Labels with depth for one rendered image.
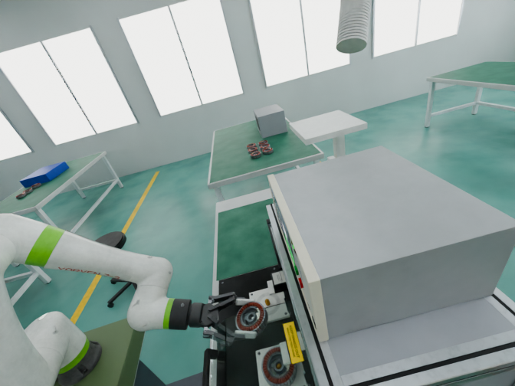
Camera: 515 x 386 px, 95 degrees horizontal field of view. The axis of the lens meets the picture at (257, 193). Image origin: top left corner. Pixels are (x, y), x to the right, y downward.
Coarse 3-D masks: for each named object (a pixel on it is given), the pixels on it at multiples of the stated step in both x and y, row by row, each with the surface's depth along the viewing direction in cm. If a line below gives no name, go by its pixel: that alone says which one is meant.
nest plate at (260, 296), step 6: (252, 294) 104; (258, 294) 103; (264, 294) 103; (276, 294) 101; (282, 294) 101; (258, 300) 101; (264, 300) 100; (270, 300) 99; (276, 300) 99; (282, 300) 98; (264, 306) 98
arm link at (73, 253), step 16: (64, 240) 68; (80, 240) 72; (64, 256) 68; (80, 256) 70; (96, 256) 72; (112, 256) 75; (128, 256) 78; (144, 256) 82; (96, 272) 73; (112, 272) 75; (128, 272) 77; (144, 272) 79; (160, 272) 81
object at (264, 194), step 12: (264, 192) 180; (216, 204) 182; (228, 204) 178; (240, 204) 174; (216, 216) 169; (216, 228) 156; (216, 240) 146; (216, 252) 137; (216, 264) 129; (216, 288) 116
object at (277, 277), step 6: (282, 270) 94; (276, 276) 92; (282, 276) 91; (270, 282) 95; (276, 282) 90; (282, 282) 89; (270, 288) 93; (276, 288) 89; (282, 288) 90; (270, 294) 91
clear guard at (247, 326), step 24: (264, 312) 65; (288, 312) 64; (216, 336) 67; (240, 336) 61; (264, 336) 60; (216, 360) 61; (240, 360) 57; (264, 360) 55; (288, 360) 54; (216, 384) 56; (240, 384) 52; (264, 384) 51; (288, 384) 50; (312, 384) 49
